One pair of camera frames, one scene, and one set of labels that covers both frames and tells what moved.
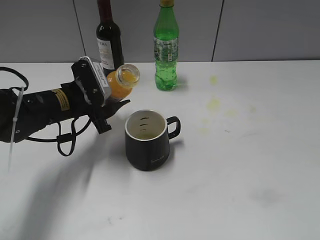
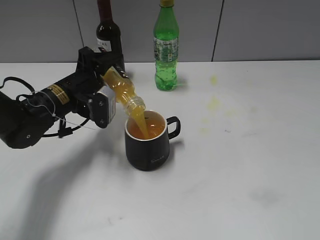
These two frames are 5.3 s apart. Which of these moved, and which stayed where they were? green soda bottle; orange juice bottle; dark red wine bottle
Moved: orange juice bottle
Stayed: green soda bottle; dark red wine bottle
